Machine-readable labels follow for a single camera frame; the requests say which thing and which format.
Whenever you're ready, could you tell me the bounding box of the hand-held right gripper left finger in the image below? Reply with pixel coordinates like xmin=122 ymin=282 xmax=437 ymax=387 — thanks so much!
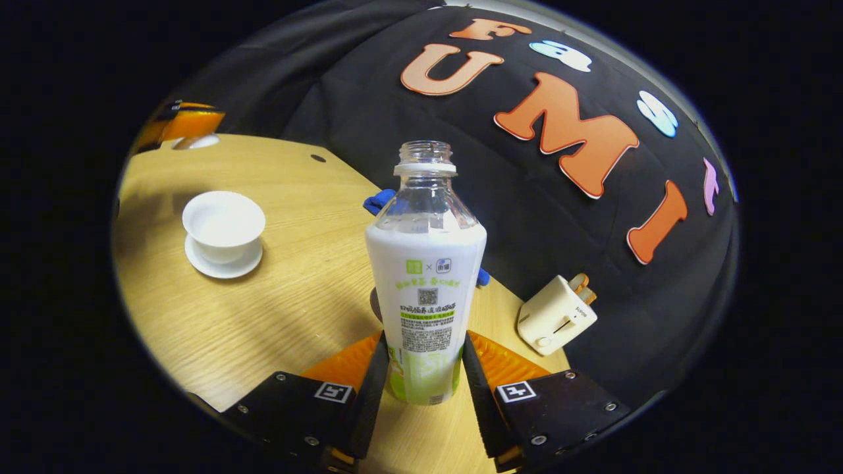
xmin=219 ymin=331 xmax=391 ymax=473

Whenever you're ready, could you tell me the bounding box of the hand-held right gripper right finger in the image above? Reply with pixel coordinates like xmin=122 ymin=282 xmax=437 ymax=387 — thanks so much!
xmin=462 ymin=331 xmax=631 ymax=473

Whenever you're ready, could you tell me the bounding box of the white porcelain teacup lid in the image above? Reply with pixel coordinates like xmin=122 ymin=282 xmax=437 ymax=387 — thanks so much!
xmin=172 ymin=134 xmax=221 ymax=151

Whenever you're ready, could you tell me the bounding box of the white porcelain teacup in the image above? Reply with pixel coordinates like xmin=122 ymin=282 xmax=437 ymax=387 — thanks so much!
xmin=182 ymin=191 xmax=267 ymax=265

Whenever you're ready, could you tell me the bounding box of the white green label water bottle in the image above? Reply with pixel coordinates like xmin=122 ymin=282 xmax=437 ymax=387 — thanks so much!
xmin=365 ymin=140 xmax=488 ymax=406

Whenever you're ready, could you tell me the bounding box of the cream white toaster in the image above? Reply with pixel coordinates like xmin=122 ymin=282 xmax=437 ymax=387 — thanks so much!
xmin=516 ymin=274 xmax=599 ymax=357

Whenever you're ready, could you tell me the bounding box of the white porcelain saucer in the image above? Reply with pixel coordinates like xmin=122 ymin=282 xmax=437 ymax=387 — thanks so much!
xmin=184 ymin=234 xmax=263 ymax=280

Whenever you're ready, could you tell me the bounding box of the blue cloth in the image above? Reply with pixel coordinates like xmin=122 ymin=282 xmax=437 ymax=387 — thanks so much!
xmin=363 ymin=189 xmax=491 ymax=288

